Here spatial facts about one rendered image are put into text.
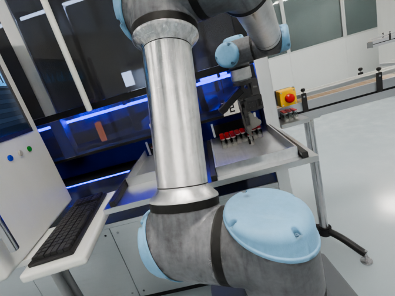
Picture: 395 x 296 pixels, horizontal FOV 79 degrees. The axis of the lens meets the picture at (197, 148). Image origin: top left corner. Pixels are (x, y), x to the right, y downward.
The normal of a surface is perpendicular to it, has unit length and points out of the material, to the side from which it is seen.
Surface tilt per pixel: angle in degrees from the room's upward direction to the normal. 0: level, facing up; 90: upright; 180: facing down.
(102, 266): 90
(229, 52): 90
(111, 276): 90
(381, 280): 0
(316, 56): 90
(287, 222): 7
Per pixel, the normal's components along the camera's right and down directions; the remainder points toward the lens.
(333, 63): 0.00, 0.30
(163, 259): -0.41, 0.11
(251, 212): -0.15, -0.93
